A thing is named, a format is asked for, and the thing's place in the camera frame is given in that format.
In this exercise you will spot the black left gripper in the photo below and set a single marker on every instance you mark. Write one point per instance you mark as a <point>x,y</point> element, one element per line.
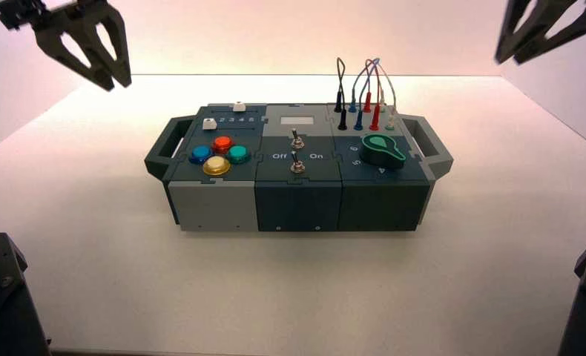
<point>20,12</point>

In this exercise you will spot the grey and teal control box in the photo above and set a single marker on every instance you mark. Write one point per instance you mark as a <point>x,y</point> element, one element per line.
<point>298,206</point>

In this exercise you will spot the white slider cap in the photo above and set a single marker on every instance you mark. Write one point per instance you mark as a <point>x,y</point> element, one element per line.
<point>209,124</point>
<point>239,106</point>

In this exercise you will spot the blue round push button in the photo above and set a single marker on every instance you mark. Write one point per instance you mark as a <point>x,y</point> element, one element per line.
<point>200,155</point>

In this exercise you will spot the red round push button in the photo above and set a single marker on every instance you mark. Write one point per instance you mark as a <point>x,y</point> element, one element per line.
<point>222,144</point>

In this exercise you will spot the green rotary knob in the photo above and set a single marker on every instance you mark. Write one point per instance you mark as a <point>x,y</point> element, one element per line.
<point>382,152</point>

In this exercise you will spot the yellow round push button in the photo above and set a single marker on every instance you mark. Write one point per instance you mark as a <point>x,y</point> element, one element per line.
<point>217,166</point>

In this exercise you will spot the green round push button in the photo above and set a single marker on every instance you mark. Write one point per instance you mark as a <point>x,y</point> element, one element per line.
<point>238,155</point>

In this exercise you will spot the small grey display screen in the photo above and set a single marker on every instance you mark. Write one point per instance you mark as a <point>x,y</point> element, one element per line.
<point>297,121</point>

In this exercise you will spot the metal toggle switch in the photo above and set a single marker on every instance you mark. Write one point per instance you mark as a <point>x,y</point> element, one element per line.
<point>297,164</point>
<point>296,140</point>

